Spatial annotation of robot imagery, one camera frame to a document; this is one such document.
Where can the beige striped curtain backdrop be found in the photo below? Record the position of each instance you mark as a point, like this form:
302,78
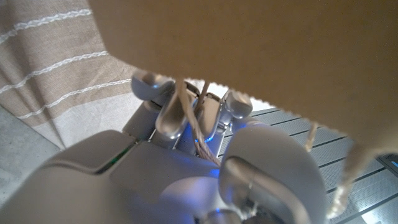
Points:
46,62

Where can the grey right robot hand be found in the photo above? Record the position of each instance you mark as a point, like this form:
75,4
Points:
140,180

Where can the brown paper bag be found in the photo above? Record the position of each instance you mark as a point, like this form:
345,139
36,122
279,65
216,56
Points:
248,46

